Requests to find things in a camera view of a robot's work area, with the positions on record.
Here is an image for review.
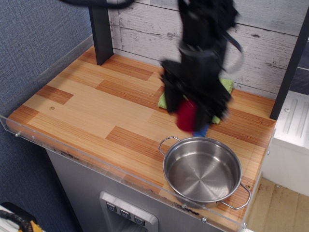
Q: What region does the black braided cable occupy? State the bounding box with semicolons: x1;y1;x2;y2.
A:
0;209;33;232

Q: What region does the white ribbed appliance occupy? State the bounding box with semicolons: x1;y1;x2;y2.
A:
274;91;309;149

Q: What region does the dark vertical post left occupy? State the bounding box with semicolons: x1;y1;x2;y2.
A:
88;7;114;65

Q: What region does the red plastic strawberry toy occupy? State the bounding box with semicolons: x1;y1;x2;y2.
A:
176;100;197;132

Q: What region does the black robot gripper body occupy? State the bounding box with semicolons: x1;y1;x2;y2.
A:
161;53;231;120

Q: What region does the blue handled metal spoon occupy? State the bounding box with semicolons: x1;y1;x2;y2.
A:
192;124;209;137

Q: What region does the dark vertical post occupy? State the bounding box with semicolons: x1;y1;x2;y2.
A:
88;7;114;65
269;9;309;120

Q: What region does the dark vertical post right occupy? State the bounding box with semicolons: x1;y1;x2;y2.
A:
269;9;309;120

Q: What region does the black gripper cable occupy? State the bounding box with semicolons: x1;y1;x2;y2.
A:
219;29;244;74

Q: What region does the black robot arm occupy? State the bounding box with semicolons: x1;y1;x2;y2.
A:
161;0;242;137

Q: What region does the green microfiber cloth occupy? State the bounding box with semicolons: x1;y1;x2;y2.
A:
157;78;234;124

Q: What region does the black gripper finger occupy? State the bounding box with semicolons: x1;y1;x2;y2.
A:
164;84;184;114
194;103;214;132

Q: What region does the stainless steel pot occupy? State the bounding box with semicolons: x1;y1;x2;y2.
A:
161;137;251;210

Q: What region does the yellow object bottom left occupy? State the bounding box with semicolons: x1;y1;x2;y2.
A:
31;222;44;232

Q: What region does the silver dispenser button panel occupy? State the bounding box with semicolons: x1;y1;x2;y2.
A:
99;191;159;232

